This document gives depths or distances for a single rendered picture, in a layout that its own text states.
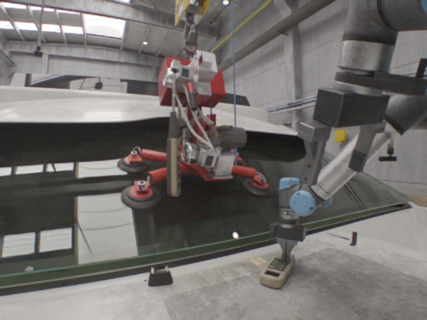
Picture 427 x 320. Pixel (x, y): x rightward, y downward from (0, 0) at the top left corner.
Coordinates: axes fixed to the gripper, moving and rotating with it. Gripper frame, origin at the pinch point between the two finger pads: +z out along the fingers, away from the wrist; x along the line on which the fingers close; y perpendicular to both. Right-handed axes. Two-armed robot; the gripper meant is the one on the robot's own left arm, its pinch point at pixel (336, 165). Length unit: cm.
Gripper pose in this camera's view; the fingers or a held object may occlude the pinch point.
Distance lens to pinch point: 44.3
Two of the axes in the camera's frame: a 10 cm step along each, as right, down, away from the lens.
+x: -9.2, 1.4, -3.8
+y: -4.0, -4.1, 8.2
